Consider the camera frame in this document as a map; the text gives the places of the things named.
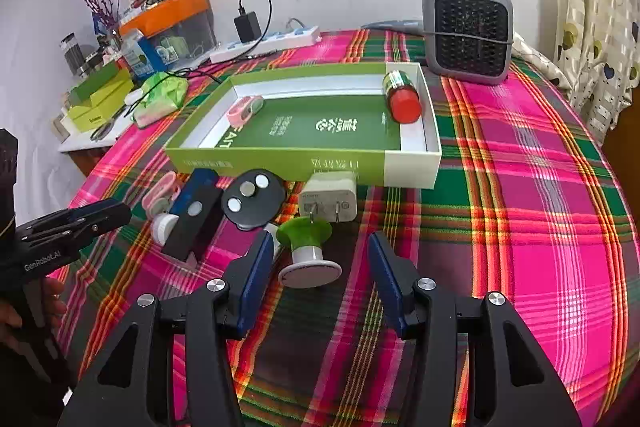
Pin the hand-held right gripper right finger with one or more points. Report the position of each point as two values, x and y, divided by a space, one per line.
387 282

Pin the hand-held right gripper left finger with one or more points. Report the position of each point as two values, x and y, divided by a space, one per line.
257 277

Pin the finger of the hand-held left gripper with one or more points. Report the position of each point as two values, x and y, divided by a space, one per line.
95 209
100 224

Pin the green and white spool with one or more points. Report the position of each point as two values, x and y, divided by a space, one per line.
305 252

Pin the small white jar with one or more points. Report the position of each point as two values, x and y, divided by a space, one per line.
165 228

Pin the pink clip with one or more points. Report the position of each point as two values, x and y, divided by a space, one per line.
245 109
160 197

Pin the black disc with metal caps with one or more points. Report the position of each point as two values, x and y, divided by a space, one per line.
265 208

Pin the black bar with metal cap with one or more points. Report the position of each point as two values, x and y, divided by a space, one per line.
192 232

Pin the white charger plug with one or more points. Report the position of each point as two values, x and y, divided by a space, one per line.
325 199

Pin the blue padded block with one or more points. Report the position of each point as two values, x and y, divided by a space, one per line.
200 186

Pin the green and white cardboard box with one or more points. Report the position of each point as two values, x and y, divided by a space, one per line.
340 129

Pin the person's left hand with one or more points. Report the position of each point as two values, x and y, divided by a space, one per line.
54 302

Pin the white side table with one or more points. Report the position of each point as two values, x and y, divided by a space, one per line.
75 143

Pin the scissors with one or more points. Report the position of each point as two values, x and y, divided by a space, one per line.
102 130

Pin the lime green box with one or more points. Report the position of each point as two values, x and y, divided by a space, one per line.
97 109

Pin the dark green box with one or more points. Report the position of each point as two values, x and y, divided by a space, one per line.
97 84

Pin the green plastic bag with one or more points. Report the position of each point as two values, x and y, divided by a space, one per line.
160 94

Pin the blue and white carton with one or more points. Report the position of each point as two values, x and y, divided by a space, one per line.
145 62

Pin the dark glass jar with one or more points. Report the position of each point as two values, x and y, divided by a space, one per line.
75 54

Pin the pink plaid blanket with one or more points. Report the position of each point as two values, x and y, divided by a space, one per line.
525 207

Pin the red capped bottle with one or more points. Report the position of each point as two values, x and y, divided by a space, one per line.
402 104

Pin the orange lidded storage bin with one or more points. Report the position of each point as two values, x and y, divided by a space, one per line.
175 9

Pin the white power strip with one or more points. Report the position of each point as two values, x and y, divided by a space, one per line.
280 40

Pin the black power adapter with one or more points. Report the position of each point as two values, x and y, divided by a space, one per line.
248 27

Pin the grey fan heater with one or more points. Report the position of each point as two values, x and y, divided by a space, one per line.
467 32

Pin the cream patterned pillow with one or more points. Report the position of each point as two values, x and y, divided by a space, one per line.
540 62

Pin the brown wooden cabinet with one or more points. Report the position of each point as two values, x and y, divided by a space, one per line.
627 147

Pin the cream patterned curtain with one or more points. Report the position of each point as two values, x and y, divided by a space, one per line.
590 32

